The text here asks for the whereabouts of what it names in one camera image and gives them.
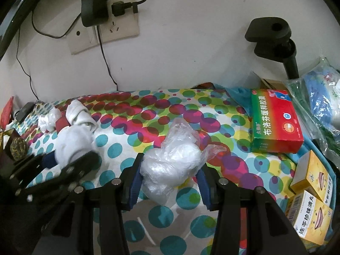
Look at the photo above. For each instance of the clear bag with blue contents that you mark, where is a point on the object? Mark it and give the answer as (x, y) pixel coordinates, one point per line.
(318, 98)

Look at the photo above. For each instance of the black power adapter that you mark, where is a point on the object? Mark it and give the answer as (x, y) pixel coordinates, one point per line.
(94, 5)

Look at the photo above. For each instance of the green red medicine box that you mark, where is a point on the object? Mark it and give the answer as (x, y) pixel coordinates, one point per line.
(276, 122)

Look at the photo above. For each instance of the flat black device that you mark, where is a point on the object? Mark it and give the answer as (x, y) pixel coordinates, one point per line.
(25, 110)

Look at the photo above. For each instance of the camouflage fabric ball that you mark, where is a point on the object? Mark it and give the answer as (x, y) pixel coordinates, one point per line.
(19, 148)

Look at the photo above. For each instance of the polka dot blanket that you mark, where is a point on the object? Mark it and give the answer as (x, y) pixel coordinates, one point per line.
(119, 127)

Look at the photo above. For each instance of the red gift bag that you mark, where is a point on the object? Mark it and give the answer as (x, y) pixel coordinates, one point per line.
(6, 111)

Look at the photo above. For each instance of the brown cardboard box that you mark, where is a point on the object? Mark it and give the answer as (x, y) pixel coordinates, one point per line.
(273, 83)

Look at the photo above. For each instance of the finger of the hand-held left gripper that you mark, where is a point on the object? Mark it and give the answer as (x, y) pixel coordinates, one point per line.
(49, 162)
(79, 167)

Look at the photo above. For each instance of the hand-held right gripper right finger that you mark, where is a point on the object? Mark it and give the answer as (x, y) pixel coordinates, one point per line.
(205, 191)

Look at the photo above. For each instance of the crumpled white cloth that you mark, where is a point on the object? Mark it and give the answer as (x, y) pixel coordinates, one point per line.
(49, 120)

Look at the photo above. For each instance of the white knotted sock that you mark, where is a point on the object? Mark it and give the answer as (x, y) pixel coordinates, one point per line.
(78, 114)

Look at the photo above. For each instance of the small red item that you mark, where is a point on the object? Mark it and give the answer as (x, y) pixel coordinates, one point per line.
(63, 124)

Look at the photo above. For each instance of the beige wall socket plate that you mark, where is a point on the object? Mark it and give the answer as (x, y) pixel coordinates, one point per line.
(119, 29)

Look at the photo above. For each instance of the clear bag with white contents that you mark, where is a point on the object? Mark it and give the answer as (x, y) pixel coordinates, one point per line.
(170, 164)

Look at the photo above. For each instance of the black clamp mount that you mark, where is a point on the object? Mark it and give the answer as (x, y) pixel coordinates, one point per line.
(268, 32)

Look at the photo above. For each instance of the yellow medicine box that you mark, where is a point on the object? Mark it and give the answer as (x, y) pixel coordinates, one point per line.
(310, 172)
(308, 217)

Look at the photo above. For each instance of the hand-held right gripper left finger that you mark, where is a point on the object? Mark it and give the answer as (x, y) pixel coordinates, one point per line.
(134, 188)

